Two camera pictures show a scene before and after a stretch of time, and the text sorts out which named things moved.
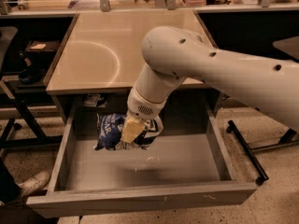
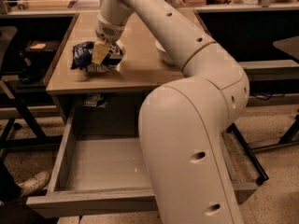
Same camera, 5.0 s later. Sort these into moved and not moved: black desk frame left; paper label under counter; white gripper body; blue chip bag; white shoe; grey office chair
Moved: white gripper body; blue chip bag
Not moved: paper label under counter; white shoe; grey office chair; black desk frame left
